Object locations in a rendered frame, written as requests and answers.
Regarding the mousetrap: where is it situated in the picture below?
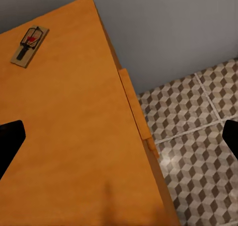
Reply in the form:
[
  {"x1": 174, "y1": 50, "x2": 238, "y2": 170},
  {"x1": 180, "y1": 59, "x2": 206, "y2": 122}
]
[{"x1": 9, "y1": 25, "x2": 50, "y2": 68}]

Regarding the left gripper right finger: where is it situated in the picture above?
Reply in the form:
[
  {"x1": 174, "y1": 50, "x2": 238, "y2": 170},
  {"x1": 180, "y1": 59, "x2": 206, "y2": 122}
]
[{"x1": 222, "y1": 119, "x2": 238, "y2": 160}]

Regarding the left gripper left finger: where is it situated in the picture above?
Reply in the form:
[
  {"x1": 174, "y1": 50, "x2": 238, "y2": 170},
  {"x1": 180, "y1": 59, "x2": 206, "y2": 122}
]
[{"x1": 0, "y1": 120, "x2": 26, "y2": 179}]

